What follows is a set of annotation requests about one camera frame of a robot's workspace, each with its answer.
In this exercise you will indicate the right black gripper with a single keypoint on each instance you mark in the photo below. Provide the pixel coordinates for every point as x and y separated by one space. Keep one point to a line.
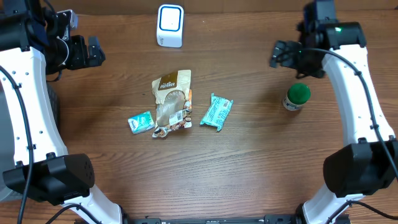
288 51

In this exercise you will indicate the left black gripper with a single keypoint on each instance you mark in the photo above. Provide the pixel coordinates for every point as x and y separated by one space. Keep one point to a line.
86 52

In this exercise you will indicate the green capped white jar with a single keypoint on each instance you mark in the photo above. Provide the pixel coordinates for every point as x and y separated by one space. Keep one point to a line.
297 95

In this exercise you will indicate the teal snack bar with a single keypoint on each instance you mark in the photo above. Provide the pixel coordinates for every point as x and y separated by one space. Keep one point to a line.
217 112

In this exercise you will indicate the small teal tissue pack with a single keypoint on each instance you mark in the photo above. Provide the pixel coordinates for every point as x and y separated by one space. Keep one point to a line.
141 122

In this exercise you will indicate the brown snack pouch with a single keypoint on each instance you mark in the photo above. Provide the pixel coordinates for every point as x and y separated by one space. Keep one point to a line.
173 99

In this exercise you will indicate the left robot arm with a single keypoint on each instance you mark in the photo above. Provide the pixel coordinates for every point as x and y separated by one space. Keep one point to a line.
36 41

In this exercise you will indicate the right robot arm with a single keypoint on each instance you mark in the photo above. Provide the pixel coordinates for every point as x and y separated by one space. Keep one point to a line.
367 161

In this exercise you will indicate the white barcode scanner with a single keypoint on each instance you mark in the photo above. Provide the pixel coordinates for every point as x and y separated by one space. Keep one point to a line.
170 25

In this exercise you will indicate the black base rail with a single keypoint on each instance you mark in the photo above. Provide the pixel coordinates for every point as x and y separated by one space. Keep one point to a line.
211 221

